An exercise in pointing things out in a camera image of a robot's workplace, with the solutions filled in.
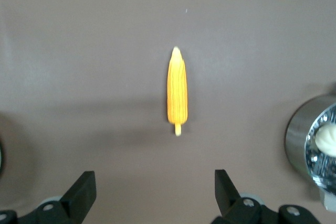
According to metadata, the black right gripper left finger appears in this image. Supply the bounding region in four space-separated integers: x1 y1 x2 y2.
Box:
0 170 97 224

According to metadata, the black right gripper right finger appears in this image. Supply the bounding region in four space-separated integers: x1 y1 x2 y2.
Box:
212 169 320 224

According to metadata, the yellow corn cob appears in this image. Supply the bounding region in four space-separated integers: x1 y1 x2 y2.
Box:
166 46 188 137

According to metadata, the stainless steel steamer pot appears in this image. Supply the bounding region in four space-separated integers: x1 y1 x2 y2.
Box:
284 94 336 212

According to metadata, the white steamed bun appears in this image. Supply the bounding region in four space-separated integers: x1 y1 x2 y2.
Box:
314 123 336 158

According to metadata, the brown table cloth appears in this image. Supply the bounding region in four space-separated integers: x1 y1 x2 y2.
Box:
0 0 336 224

